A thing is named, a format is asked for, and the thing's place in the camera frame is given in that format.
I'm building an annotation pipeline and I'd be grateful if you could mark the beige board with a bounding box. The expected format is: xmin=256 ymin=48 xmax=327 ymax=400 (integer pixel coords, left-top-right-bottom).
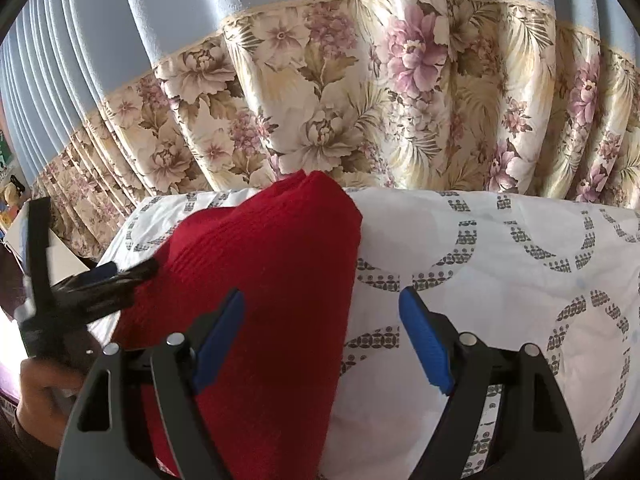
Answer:
xmin=3 ymin=204 xmax=89 ymax=285

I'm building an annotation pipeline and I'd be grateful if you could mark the blue floral curtain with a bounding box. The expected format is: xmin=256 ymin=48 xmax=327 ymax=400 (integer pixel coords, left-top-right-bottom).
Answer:
xmin=1 ymin=0 xmax=639 ymax=260

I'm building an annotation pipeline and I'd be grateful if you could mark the person's left hand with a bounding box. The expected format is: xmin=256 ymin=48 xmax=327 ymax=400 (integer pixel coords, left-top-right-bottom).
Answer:
xmin=17 ymin=358 xmax=85 ymax=450

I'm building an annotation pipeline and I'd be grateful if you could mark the patterned bed sheet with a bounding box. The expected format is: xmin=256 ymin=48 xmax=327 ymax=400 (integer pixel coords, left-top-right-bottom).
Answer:
xmin=104 ymin=188 xmax=639 ymax=479

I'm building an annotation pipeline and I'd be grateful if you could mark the red knitted sweater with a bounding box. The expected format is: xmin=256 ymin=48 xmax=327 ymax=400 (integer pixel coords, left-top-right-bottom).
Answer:
xmin=114 ymin=171 xmax=362 ymax=479

